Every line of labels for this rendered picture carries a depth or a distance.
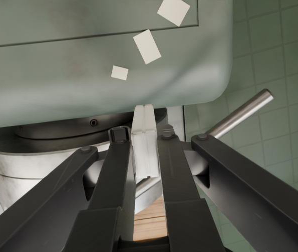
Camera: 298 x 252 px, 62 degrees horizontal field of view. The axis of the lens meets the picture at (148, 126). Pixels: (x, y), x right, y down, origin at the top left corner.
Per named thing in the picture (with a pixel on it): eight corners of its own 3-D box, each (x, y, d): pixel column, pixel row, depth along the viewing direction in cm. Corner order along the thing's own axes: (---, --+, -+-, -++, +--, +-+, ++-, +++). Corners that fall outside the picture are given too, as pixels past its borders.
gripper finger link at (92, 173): (134, 183, 13) (79, 189, 13) (137, 146, 18) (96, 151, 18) (131, 158, 13) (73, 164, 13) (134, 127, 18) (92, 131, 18)
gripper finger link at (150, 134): (143, 132, 14) (156, 130, 14) (143, 104, 21) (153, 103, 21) (149, 178, 15) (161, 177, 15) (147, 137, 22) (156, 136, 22)
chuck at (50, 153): (16, 110, 58) (-71, 172, 28) (149, 91, 62) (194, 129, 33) (20, 124, 59) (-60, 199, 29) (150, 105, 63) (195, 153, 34)
